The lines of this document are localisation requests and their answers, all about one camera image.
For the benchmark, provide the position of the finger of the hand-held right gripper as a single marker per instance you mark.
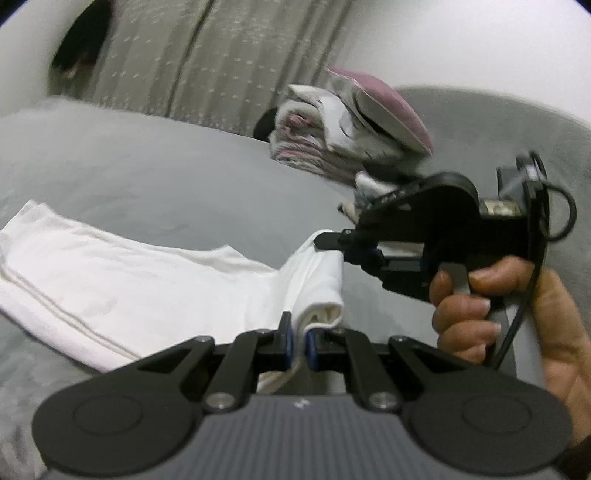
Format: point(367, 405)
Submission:
point(397, 274)
point(337, 241)

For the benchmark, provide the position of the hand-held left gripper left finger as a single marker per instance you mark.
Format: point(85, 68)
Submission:
point(287, 346)

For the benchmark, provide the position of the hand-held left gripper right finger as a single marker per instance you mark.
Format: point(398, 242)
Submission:
point(310, 350)

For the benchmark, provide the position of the white long-sleeved shirt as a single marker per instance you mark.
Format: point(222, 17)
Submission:
point(138, 286)

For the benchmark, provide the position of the person's right hand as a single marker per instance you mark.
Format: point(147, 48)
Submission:
point(568, 350)

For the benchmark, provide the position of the white folded garment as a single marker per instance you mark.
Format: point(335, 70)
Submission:
point(371, 184)

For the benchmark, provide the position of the grey quilted headboard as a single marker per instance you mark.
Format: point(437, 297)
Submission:
point(508, 124)

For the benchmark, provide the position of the pink and grey pillow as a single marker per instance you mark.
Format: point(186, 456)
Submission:
point(392, 106)

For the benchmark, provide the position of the white printed pillow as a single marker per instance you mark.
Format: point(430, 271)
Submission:
point(341, 124)

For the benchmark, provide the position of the black bag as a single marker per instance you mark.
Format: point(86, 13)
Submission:
point(264, 125)

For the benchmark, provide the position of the grey bed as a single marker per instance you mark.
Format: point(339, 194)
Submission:
point(161, 175)

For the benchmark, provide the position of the grey star-patterned curtain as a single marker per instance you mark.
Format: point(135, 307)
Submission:
point(231, 60)

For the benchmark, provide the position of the black hanging garment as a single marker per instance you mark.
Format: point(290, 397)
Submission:
point(83, 37)

